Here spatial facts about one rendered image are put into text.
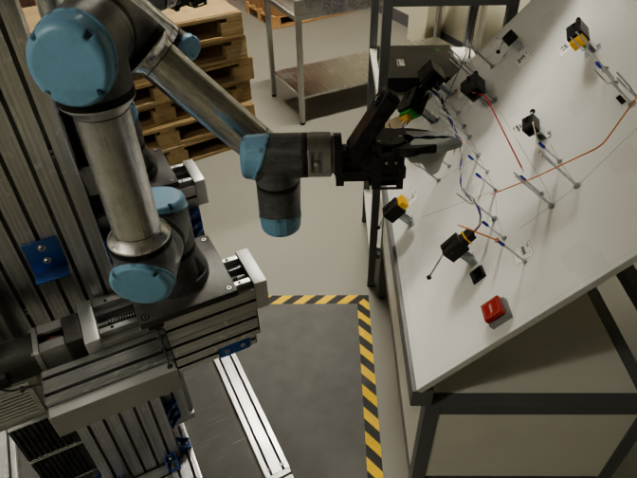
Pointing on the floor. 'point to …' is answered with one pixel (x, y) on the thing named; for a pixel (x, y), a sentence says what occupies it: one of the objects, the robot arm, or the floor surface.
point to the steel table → (333, 68)
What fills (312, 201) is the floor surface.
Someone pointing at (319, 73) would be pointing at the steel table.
